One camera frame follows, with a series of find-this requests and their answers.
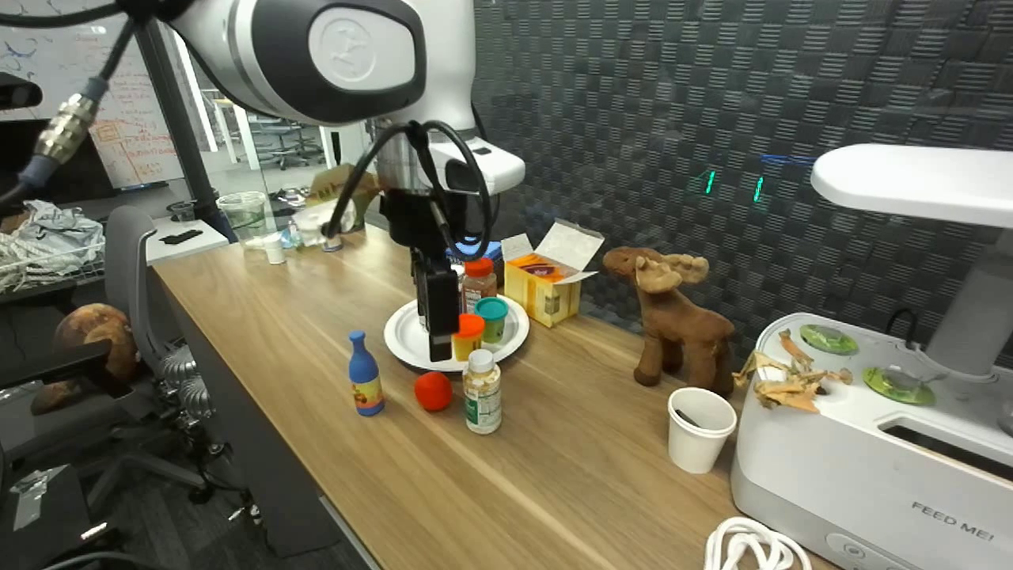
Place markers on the tan dried scraps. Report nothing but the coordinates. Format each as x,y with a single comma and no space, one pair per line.
791,381

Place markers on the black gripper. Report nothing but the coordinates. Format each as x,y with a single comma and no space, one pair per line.
427,232

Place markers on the blue folded cloth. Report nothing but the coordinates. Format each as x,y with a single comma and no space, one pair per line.
482,247

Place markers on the yellow tub with orange lid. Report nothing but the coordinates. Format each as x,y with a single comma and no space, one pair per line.
468,335

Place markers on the brown moose plush toy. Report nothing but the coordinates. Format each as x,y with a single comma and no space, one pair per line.
685,327

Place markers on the white bottle with green label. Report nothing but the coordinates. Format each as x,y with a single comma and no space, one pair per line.
482,396

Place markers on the open yellow cardboard box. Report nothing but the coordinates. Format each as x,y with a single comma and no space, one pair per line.
548,289

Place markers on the orange ball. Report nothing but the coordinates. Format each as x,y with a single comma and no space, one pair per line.
435,394

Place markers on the grey office chair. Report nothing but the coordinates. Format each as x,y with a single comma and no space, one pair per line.
130,274

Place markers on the pale fabric pile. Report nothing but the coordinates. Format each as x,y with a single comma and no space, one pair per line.
52,239

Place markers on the white paper plate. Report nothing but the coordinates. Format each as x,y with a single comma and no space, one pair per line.
405,335

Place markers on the white bowl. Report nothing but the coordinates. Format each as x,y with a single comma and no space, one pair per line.
844,477

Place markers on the white paper cup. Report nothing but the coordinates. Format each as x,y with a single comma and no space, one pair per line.
698,437

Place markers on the blue toy bottle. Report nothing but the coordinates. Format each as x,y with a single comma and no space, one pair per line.
366,381

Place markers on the black slanted pole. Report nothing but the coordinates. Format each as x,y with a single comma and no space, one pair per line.
177,126

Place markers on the small tub with teal lid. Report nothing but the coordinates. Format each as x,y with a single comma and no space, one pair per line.
492,316

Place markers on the amber wrist camera block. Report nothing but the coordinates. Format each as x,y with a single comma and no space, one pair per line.
344,189

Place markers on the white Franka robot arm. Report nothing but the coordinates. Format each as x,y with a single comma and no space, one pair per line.
348,51

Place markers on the clear plastic jar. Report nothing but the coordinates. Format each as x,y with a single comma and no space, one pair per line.
248,215

